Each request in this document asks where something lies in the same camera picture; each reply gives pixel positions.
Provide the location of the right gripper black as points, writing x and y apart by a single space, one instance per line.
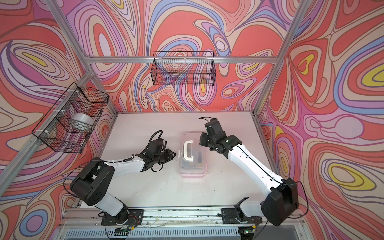
202 142

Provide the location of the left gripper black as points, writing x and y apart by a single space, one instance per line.
168 153

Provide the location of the pink translucent plastic tool box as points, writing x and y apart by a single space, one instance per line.
191 156

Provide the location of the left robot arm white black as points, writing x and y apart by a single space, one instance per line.
92 183

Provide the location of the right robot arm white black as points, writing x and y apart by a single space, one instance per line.
281 197

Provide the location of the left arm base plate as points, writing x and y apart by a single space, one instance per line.
130 218

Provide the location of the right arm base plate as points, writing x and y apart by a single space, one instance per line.
236 216

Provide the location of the grey duct tape roll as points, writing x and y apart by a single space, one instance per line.
83 118

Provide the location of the black wire basket back wall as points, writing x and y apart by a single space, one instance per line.
183 68

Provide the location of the black wire basket wall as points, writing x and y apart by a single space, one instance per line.
183 68
64 135

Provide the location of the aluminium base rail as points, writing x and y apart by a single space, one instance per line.
177 223

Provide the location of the black wire basket left wall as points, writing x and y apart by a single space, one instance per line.
64 135

